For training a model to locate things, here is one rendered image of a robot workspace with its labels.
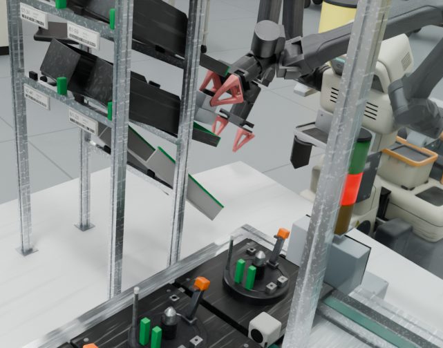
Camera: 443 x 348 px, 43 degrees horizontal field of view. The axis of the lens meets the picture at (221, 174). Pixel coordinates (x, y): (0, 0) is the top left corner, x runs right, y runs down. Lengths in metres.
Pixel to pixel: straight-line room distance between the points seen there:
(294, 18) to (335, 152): 1.00
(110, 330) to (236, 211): 0.70
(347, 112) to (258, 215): 0.93
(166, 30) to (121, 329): 0.55
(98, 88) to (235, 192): 0.75
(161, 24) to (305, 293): 0.53
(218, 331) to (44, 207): 0.72
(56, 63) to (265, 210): 0.77
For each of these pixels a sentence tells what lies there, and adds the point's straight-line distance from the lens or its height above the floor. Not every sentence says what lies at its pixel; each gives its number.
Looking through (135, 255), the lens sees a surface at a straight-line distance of 1.43.
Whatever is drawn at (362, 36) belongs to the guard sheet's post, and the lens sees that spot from 0.74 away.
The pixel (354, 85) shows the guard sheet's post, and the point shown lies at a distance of 0.75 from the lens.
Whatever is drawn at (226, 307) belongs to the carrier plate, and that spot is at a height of 0.97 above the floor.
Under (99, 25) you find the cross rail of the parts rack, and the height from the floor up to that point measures 1.47.
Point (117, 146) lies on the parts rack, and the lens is 1.01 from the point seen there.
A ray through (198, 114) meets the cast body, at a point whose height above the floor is 1.25.
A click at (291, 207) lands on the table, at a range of 1.72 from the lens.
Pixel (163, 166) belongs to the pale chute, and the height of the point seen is 1.17.
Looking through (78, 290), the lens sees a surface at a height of 0.86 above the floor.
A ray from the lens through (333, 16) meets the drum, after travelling 6.13.
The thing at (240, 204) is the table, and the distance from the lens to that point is 1.69.
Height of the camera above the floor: 1.70
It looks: 27 degrees down
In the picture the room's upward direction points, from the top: 7 degrees clockwise
